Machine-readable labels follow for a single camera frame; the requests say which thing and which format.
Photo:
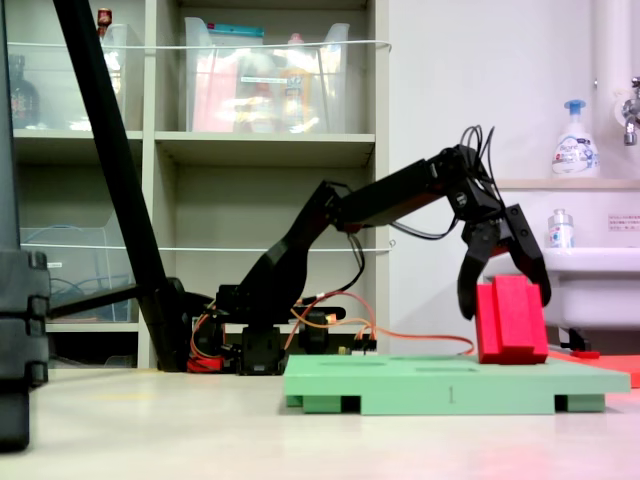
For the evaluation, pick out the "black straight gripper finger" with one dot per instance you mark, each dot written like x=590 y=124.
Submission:
x=527 y=250

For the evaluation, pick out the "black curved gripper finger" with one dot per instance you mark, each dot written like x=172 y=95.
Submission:
x=470 y=280

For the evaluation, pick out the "red cross columnar block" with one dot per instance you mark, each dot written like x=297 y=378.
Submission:
x=510 y=325

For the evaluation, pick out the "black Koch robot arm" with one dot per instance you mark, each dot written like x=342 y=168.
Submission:
x=385 y=200

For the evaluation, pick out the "green shape-hole board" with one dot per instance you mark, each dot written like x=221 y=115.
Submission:
x=425 y=387

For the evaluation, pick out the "small clear sanitizer bottle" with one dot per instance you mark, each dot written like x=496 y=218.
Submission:
x=560 y=232

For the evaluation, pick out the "white sink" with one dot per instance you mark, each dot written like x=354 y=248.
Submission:
x=595 y=290

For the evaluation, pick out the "white blue soap pump bottle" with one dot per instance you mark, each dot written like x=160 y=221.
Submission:
x=575 y=155

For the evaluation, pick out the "small red flat piece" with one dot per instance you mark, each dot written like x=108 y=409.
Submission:
x=586 y=354

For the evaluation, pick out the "small circuit board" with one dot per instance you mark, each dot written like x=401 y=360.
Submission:
x=365 y=345

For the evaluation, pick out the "red flat mat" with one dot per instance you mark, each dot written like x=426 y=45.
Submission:
x=615 y=367

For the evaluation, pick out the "black table clamp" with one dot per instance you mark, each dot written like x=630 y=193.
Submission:
x=315 y=335

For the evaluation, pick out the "metal faucet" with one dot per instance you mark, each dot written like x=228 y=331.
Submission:
x=630 y=112

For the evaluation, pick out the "clear bin with supplies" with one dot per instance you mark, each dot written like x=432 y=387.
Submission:
x=330 y=110

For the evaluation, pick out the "white vertical pipe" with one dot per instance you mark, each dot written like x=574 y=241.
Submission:
x=607 y=50

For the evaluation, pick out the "orange-label pink-cap bottle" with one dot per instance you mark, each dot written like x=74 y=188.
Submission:
x=295 y=95

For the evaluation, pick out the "beige shelf unit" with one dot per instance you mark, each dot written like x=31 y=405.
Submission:
x=265 y=150

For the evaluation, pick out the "pink pack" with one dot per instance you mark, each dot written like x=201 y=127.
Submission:
x=215 y=95

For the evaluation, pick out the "teal flat box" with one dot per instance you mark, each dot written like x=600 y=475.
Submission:
x=235 y=30

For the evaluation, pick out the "black tripod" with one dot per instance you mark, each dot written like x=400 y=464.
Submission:
x=110 y=150

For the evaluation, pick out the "clear file tray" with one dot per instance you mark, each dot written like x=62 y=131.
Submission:
x=75 y=260

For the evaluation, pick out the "red-capped bottle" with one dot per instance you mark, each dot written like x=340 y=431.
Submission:
x=104 y=17

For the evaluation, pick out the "clear bin with bottles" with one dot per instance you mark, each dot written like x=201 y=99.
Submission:
x=60 y=100

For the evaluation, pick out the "notched black stack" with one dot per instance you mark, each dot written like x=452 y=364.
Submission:
x=20 y=320

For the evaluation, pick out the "dark patterned bottle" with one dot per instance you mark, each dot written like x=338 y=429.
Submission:
x=22 y=100

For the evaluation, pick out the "sink mounting bracket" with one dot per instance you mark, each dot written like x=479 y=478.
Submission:
x=572 y=339

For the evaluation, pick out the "pink wall label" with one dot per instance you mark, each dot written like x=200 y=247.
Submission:
x=624 y=222

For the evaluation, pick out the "dark grey upright post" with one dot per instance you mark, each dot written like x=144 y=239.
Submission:
x=7 y=150

